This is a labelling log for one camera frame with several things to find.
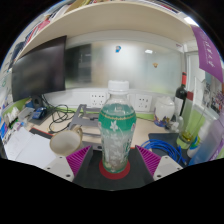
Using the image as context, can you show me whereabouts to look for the tall clear glass vase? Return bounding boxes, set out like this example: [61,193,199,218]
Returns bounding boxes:
[178,106,205,149]

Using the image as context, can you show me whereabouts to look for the beige shelf unit with books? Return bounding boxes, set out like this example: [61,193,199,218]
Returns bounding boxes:
[1,0,198,73]

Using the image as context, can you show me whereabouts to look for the small blue desk device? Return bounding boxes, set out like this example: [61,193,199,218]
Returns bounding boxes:
[32,107,48,120]

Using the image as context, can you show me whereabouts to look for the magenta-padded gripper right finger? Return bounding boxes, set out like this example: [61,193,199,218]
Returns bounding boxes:
[133,144,183,185]

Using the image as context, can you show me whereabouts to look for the large purple water jug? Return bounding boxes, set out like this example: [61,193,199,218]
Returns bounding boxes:
[188,113,224,166]

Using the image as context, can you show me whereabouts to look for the black red-edged desk mat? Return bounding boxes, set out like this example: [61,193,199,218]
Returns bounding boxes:
[29,127,156,192]

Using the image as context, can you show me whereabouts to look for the black cable tangle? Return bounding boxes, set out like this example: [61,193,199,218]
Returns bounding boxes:
[41,103,79,134]

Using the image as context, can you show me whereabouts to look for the purple hanging banner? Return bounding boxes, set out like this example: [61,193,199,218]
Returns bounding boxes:
[190,24,224,84]

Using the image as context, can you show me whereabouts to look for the white patterned ceramic cup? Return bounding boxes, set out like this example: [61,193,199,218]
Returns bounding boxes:
[49,124,84,158]

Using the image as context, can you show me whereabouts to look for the dark red-capped wine bottle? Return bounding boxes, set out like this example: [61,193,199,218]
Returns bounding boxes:
[174,71,188,118]

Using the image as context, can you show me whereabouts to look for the blue coiled cable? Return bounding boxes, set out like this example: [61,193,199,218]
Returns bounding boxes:
[139,138,184,166]

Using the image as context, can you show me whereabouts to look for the white wall socket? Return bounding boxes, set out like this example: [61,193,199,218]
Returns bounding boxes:
[89,92,108,108]
[134,93,153,112]

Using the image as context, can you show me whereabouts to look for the flat round red coaster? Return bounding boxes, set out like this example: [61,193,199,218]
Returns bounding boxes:
[98,159,132,181]

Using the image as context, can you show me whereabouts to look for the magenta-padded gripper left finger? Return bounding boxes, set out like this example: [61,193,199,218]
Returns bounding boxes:
[44,145,96,187]

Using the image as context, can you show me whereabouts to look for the white ceramic jar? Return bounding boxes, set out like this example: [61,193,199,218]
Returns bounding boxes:
[153,96,176,128]

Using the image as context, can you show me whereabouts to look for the ceiling light panels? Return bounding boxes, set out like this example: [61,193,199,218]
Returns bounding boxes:
[183,16,199,27]

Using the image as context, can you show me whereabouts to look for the grey metal laptop stand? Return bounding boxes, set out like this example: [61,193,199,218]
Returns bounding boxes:
[68,103,103,136]

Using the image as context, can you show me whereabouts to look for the black computer monitor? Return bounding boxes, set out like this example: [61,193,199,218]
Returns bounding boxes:
[10,35,68,109]

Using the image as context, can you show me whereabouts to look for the group photo poster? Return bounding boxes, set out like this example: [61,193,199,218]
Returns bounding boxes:
[201,71,224,114]

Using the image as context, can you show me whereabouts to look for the green-labelled clear drink bottle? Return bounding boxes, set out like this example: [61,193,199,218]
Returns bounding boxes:
[98,79,138,174]

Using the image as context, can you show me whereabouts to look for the white paper sheets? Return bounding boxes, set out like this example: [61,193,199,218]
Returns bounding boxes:
[4,128,56,169]

